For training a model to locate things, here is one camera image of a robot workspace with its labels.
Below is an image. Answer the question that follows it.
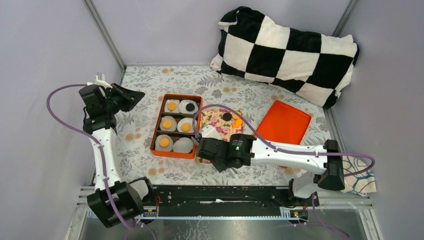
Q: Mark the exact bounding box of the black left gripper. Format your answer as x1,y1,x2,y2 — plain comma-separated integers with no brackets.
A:
103,82,146,115

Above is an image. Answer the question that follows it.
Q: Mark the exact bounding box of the floral cookie tray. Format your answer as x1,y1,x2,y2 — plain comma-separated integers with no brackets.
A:
195,108,246,166

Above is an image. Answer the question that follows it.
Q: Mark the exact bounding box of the orange box lid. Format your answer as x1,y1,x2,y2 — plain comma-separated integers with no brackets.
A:
255,100,313,169

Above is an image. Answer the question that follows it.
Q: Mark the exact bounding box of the black sandwich cookie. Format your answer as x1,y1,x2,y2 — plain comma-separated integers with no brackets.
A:
222,112,233,122
185,102,196,113

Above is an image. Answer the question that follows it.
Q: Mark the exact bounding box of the orange cookie box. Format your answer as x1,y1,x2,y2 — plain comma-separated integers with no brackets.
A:
150,94,203,159

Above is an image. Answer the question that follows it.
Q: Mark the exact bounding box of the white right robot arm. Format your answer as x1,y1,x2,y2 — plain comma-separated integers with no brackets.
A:
196,134,345,206

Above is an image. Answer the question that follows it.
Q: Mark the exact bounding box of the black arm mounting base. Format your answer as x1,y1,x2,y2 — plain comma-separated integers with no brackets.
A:
142,185,320,218

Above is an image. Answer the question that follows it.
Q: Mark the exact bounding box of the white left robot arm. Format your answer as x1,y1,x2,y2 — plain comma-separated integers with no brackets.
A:
78,83,155,228

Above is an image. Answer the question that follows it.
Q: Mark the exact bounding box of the orange jam cookie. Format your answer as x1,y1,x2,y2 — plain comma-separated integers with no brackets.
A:
231,118,244,129

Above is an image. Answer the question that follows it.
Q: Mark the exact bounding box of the floral table mat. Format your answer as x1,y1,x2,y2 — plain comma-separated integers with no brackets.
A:
116,66,331,186

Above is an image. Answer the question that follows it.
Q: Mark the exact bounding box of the black white checkered blanket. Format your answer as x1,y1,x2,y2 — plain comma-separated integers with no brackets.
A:
210,6,360,109

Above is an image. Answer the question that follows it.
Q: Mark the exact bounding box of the white blue patterned cloth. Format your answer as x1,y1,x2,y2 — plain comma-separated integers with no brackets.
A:
341,156,377,197

